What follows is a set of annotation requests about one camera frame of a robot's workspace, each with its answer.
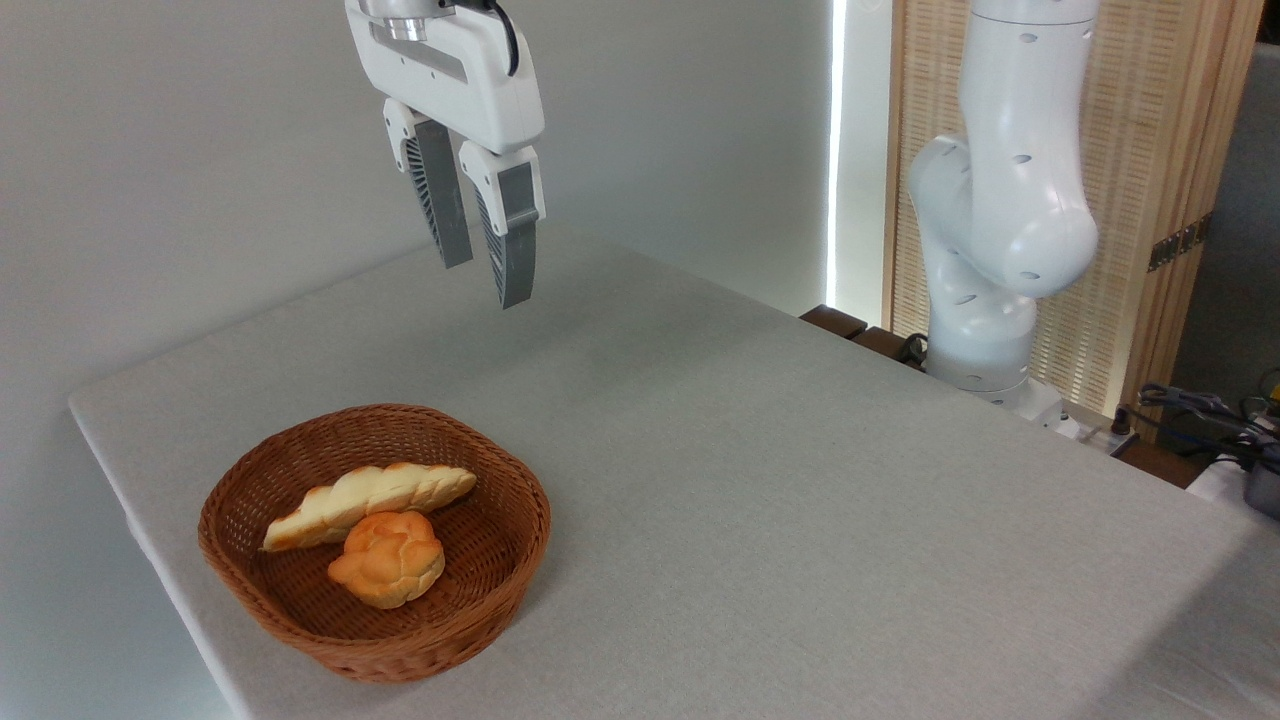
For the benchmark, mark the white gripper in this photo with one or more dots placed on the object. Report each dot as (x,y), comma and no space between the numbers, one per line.
(440,75)

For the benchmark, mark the long braided bread loaf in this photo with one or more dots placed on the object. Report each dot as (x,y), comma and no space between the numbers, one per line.
(370,495)

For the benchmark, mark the round knotted bread bun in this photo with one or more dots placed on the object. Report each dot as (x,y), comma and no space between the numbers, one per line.
(390,560)

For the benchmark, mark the brown wicker basket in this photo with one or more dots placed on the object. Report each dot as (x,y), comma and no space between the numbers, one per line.
(480,590)

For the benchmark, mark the grey tablecloth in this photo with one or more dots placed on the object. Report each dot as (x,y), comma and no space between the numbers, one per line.
(800,520)

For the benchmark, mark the dark metal screen hinge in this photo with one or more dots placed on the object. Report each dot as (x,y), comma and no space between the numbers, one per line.
(1180,242)

